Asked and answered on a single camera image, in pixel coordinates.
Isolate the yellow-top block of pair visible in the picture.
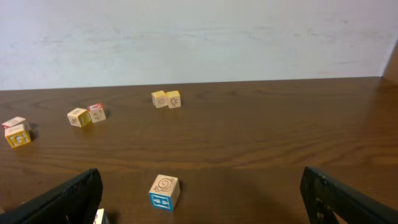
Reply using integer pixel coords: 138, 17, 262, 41
151, 90, 168, 108
166, 90, 181, 108

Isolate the wooden block blue snail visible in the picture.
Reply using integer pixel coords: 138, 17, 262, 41
149, 174, 180, 211

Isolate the red letter A block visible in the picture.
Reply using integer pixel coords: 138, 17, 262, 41
88, 103, 106, 123

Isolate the wooden block red side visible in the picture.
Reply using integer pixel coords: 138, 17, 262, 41
1, 116, 30, 131

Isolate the wooden block yellow side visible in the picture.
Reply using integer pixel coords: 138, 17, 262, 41
67, 108, 92, 128

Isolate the yellow letter G block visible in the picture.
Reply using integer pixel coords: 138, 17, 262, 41
4, 124, 31, 148

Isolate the yellow-top block left of pair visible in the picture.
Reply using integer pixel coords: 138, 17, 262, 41
151, 90, 168, 108

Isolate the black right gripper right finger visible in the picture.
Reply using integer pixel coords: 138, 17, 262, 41
300, 166, 397, 224

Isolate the yellow-top block right of pair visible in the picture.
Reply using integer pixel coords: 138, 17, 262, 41
166, 90, 181, 108

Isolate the wooden block letter B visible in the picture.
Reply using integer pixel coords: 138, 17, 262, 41
93, 208, 109, 224

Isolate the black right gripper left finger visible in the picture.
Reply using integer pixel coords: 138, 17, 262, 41
1, 168, 103, 224

